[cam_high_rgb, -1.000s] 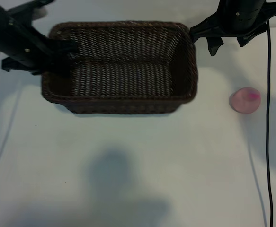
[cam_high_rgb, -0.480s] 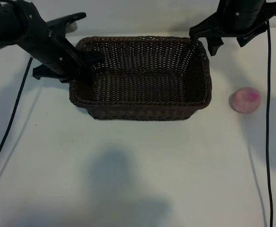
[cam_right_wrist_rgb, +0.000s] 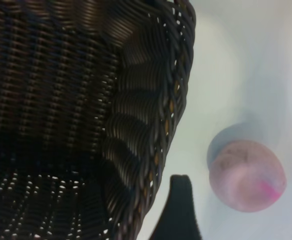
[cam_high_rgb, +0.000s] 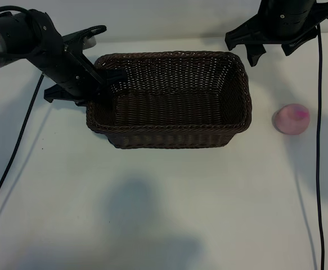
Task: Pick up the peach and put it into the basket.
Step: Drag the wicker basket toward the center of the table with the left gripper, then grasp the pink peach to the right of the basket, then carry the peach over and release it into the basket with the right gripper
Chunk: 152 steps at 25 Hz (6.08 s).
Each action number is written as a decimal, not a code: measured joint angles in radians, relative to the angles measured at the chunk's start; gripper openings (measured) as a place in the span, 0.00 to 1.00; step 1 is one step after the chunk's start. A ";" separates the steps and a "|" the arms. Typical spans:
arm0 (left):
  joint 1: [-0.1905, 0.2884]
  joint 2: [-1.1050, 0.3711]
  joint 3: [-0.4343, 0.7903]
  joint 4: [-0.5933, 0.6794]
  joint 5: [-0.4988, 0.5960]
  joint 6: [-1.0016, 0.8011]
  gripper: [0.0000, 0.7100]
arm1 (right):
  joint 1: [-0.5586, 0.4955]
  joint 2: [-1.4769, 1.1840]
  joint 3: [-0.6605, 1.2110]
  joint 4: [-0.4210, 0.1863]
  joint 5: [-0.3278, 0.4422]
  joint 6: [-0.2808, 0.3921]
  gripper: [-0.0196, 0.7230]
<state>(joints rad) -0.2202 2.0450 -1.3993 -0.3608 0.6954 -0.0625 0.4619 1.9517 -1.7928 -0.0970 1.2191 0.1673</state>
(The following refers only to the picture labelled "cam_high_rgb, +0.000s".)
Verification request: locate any dark brown wicker basket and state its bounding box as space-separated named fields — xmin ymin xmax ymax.
xmin=85 ymin=50 xmax=252 ymax=150

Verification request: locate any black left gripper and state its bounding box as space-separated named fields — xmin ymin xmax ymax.
xmin=25 ymin=10 xmax=128 ymax=108

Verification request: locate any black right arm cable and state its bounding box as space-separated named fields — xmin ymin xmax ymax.
xmin=315 ymin=25 xmax=326 ymax=270

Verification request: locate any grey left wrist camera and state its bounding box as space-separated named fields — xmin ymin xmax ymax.
xmin=80 ymin=29 xmax=98 ymax=49

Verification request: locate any pink peach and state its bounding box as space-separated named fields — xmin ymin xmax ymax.
xmin=271 ymin=103 xmax=311 ymax=136

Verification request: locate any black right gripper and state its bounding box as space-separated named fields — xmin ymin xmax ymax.
xmin=224 ymin=0 xmax=328 ymax=67

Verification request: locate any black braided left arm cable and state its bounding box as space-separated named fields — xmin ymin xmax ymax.
xmin=0 ymin=4 xmax=107 ymax=223

